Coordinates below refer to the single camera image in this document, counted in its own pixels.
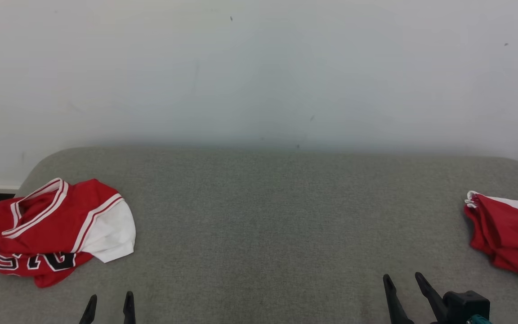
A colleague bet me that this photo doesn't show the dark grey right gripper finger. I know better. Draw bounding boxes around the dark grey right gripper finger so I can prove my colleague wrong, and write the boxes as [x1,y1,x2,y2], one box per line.
[415,272,449,323]
[382,274,415,324]

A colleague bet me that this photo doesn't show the red white basketball jersey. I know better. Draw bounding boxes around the red white basketball jersey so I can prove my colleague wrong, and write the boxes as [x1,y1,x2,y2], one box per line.
[0,178,137,288]

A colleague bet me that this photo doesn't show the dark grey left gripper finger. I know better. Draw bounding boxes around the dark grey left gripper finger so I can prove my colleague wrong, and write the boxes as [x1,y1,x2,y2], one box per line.
[79,295,98,324]
[122,291,137,324]

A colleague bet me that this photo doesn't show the red Bulls shorts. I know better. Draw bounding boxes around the red Bulls shorts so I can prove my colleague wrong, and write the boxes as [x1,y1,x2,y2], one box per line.
[464,191,518,284]

